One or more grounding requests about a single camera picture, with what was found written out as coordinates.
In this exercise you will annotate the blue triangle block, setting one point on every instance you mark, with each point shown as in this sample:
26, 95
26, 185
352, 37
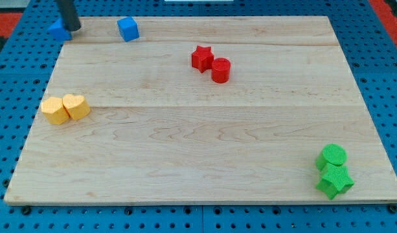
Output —
58, 31

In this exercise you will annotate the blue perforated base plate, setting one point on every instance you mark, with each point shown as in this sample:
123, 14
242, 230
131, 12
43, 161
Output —
28, 58

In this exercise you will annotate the blue cube block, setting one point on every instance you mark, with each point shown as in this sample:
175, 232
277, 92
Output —
128, 29

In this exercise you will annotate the green star block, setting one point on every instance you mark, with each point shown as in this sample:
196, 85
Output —
334, 180

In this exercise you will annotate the yellow heart block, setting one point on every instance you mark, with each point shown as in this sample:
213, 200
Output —
76, 106

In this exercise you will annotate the yellow pentagon block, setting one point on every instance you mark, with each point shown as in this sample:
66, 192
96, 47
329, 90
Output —
54, 111

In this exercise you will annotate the red cylinder block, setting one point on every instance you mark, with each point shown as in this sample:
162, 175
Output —
221, 68

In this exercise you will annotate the green cylinder block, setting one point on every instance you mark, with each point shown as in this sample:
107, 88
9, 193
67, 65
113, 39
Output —
331, 154

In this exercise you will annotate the light wooden board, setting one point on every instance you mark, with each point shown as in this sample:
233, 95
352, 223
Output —
162, 133

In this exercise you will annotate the red star block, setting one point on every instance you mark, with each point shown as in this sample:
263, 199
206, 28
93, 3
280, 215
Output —
202, 58

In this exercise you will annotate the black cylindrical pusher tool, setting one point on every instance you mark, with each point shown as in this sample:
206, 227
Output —
69, 15

